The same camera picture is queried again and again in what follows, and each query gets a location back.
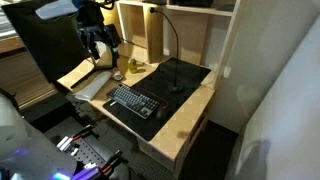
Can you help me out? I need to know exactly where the flat black device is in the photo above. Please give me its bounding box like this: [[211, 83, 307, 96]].
[[143, 0, 170, 5]]

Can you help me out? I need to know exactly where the red keyboard cable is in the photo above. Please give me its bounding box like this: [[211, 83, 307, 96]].
[[143, 89, 170, 109]]

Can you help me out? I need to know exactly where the black computer mouse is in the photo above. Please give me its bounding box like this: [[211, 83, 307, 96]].
[[155, 105, 170, 121]]

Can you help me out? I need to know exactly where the red handled clamp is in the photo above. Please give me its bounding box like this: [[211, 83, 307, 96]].
[[56, 124, 95, 153], [71, 149, 125, 180]]

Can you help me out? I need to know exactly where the pink round wrapped object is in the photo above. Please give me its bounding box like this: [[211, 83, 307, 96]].
[[111, 67, 124, 82]]

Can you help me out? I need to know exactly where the small white wall adapter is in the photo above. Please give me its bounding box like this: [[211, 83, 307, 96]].
[[222, 66, 232, 79]]

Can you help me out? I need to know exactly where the black monitor cable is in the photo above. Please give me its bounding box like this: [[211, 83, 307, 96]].
[[121, 37, 150, 51]]

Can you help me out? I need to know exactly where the light wooden shelf unit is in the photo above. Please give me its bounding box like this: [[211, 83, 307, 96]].
[[114, 0, 250, 91]]

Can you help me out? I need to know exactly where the black box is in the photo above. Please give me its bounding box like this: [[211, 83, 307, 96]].
[[174, 0, 214, 8]]

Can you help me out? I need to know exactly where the small yellow bottle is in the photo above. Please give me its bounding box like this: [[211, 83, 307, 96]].
[[127, 56, 139, 75]]

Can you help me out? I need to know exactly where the black monitor stand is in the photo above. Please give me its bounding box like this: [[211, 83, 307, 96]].
[[69, 46, 122, 90]]

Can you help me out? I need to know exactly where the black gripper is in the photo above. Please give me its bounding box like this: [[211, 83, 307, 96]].
[[78, 13, 108, 62]]

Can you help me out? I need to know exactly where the grey mechanical keyboard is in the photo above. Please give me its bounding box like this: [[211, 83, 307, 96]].
[[106, 83, 160, 120]]

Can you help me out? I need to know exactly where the black desk mat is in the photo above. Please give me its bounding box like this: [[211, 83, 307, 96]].
[[102, 57, 212, 143]]

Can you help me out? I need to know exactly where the black curved computer monitor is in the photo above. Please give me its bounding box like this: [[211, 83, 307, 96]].
[[1, 0, 94, 83]]

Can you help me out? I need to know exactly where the black perforated base board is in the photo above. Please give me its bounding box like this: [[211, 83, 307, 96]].
[[44, 116, 134, 180]]

